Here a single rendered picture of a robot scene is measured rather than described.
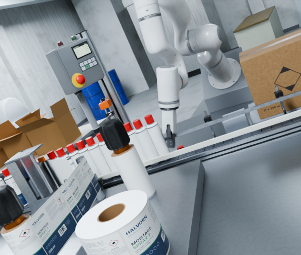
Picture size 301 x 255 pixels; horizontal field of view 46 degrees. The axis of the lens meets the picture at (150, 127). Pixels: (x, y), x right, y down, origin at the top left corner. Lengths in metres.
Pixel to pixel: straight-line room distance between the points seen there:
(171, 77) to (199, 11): 6.66
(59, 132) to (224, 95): 1.60
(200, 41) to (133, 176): 0.78
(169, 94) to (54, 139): 1.93
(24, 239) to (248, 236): 0.60
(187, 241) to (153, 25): 0.78
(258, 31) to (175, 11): 5.59
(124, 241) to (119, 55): 8.59
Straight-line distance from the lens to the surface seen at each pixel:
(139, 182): 1.22
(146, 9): 1.37
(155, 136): 1.46
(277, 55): 1.57
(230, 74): 2.00
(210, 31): 1.70
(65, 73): 1.51
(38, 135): 3.24
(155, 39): 1.36
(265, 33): 7.14
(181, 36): 1.71
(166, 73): 1.36
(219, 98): 2.03
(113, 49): 9.38
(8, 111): 6.32
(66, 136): 3.15
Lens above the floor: 1.40
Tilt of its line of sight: 14 degrees down
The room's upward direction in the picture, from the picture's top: 25 degrees counter-clockwise
